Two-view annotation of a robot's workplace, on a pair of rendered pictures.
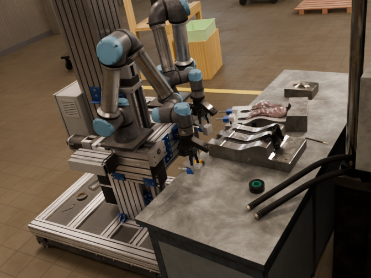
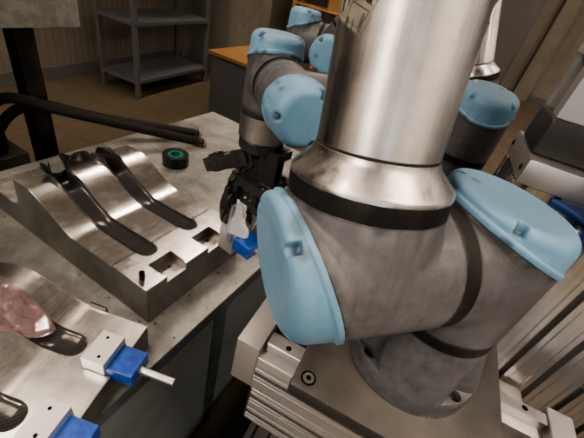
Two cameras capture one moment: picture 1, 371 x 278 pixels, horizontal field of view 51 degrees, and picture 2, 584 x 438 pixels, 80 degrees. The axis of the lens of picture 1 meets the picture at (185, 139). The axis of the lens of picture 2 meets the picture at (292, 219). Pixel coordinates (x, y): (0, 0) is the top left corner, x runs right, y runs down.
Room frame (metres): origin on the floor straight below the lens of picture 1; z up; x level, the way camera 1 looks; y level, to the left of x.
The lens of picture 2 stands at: (2.60, -0.19, 1.38)
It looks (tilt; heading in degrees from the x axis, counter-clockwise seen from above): 36 degrees down; 163
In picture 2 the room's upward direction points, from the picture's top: 15 degrees clockwise
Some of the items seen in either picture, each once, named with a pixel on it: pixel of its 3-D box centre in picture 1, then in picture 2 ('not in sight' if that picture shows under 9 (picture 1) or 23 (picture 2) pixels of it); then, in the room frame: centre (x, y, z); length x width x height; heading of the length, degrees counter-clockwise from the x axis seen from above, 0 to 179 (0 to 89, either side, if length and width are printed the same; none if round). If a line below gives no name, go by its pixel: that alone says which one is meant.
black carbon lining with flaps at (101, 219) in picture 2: (253, 133); (115, 193); (1.94, -0.39, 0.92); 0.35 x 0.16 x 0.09; 51
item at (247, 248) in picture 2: (201, 128); (251, 247); (2.10, -0.11, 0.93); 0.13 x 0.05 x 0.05; 44
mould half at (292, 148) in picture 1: (255, 142); (116, 206); (1.92, -0.40, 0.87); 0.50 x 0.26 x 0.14; 51
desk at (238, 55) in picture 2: not in sight; (275, 93); (-0.79, 0.34, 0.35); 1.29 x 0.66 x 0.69; 143
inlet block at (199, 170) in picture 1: (189, 169); not in sight; (1.68, 0.01, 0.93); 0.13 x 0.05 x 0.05; 63
